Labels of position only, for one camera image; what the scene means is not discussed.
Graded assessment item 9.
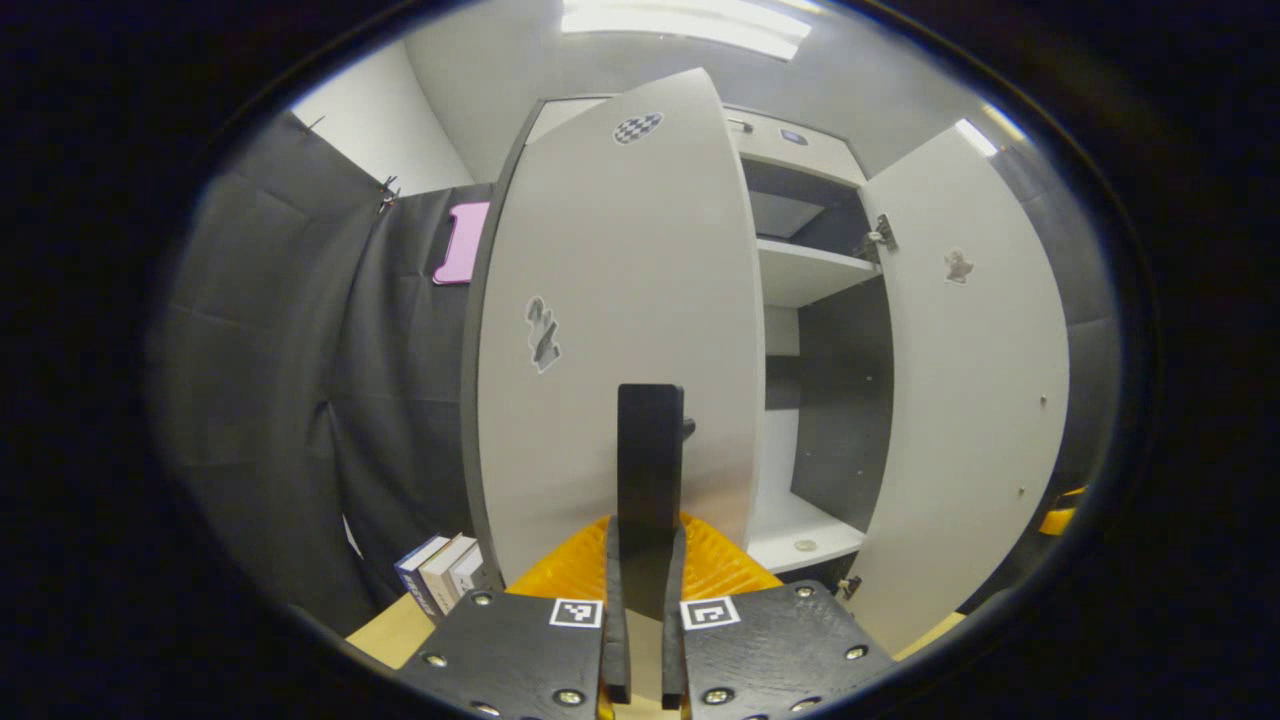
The navy book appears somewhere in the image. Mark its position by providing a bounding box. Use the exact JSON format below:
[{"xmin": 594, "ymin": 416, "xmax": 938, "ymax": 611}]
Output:
[{"xmin": 395, "ymin": 536, "xmax": 451, "ymax": 616}]

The cream book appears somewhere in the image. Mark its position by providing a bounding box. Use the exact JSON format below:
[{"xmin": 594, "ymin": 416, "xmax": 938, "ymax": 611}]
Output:
[{"xmin": 420, "ymin": 535, "xmax": 479, "ymax": 613}]

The white cabinet shelf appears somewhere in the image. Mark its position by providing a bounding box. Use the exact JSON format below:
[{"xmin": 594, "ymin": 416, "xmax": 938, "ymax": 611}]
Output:
[{"xmin": 757, "ymin": 238, "xmax": 881, "ymax": 309}]

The grey cabinet door cube sticker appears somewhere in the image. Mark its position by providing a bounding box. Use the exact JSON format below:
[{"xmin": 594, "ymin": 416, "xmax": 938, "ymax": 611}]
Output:
[{"xmin": 845, "ymin": 125, "xmax": 1071, "ymax": 656}]

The white book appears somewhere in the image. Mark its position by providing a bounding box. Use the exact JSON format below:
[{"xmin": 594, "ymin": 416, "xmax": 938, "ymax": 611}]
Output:
[{"xmin": 448, "ymin": 543, "xmax": 491, "ymax": 601}]

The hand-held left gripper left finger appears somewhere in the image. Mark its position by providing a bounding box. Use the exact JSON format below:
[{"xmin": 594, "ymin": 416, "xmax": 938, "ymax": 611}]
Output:
[{"xmin": 393, "ymin": 514, "xmax": 634, "ymax": 720}]

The grey double-door shoe cabinet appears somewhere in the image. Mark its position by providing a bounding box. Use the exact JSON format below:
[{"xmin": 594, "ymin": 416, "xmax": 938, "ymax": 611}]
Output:
[{"xmin": 462, "ymin": 68, "xmax": 1071, "ymax": 656}]

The black backdrop cloth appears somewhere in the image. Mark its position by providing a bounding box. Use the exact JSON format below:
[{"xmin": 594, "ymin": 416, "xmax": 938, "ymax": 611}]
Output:
[{"xmin": 150, "ymin": 110, "xmax": 1121, "ymax": 636}]

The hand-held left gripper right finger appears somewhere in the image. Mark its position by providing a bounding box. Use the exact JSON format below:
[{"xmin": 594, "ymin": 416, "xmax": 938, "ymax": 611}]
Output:
[{"xmin": 660, "ymin": 514, "xmax": 897, "ymax": 720}]

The grey cabinet drawer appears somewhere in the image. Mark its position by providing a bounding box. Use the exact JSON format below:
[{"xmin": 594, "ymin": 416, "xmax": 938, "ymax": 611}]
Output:
[{"xmin": 725, "ymin": 105, "xmax": 866, "ymax": 186}]

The black door handle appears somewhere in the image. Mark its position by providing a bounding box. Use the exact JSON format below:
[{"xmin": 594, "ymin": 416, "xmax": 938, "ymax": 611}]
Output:
[{"xmin": 617, "ymin": 384, "xmax": 696, "ymax": 621}]

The large ceiling light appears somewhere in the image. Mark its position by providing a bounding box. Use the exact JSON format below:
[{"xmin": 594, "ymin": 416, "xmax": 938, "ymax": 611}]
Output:
[{"xmin": 560, "ymin": 0, "xmax": 813, "ymax": 61}]

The grey cabinet door checkered sticker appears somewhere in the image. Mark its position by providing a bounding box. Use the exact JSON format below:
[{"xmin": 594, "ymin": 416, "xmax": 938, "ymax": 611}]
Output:
[{"xmin": 462, "ymin": 68, "xmax": 766, "ymax": 591}]

